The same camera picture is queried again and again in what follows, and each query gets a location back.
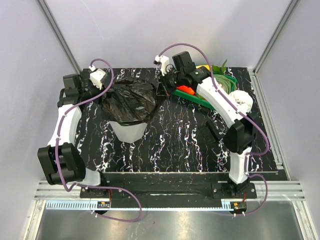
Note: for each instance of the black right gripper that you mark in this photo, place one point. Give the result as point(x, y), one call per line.
point(167, 91)

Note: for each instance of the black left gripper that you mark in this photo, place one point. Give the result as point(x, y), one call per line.
point(102, 98)

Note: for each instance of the white faceted trash bin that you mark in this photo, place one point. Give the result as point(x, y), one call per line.
point(129, 133)

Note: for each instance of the black trash bag roll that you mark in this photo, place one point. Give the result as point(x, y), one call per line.
point(209, 133)

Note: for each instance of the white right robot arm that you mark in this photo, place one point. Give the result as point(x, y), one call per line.
point(240, 134)

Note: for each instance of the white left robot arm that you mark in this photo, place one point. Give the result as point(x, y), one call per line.
point(60, 160)

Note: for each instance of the orange carrot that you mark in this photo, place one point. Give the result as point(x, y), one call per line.
point(185, 89)

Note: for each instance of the green plastic vegetable tray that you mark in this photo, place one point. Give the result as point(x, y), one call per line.
point(200, 100)

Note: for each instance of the crumpled white paper ball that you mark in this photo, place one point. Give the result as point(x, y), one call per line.
point(243, 99)

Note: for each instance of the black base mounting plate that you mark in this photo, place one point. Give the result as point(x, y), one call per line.
point(176, 182)

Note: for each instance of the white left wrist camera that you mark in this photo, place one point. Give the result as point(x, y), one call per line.
point(97, 76)

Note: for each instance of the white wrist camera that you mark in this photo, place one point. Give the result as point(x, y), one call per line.
point(164, 63)
point(97, 76)

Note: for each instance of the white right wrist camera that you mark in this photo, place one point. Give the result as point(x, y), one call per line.
point(164, 63)

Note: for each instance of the aluminium rail with slots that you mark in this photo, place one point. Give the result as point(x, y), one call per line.
point(56, 198)

